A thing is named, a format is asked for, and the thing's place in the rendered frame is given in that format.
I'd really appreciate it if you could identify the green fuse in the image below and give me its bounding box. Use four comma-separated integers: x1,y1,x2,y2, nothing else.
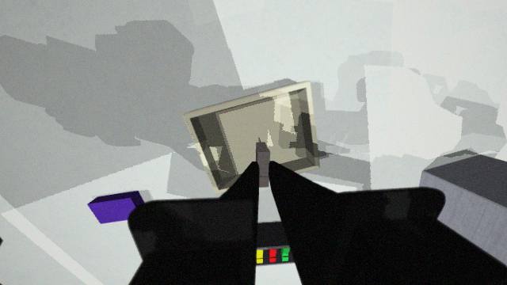
280,248,290,261

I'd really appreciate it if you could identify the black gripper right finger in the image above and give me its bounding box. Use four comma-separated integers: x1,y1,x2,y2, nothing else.
269,161,446,285

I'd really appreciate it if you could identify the purple rectangular block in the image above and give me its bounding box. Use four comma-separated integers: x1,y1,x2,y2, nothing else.
87,191,144,224

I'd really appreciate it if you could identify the beige shallow tray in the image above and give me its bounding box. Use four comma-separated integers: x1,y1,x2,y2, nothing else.
183,81,319,195

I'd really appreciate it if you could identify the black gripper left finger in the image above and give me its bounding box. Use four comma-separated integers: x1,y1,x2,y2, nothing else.
128,161,259,285

